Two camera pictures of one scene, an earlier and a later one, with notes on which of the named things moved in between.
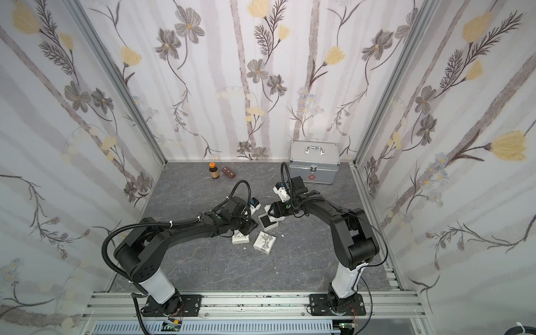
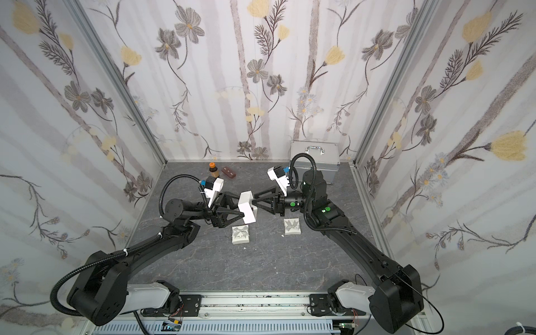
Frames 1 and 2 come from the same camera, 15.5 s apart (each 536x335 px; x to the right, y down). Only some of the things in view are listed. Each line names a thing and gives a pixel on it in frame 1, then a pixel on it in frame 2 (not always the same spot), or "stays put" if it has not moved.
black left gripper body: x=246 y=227 → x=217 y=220
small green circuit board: x=169 y=326 stays put
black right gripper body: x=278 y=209 stays put
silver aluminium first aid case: x=315 y=162 stays put
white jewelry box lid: x=276 y=219 → x=292 y=226
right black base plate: x=319 y=306 stays put
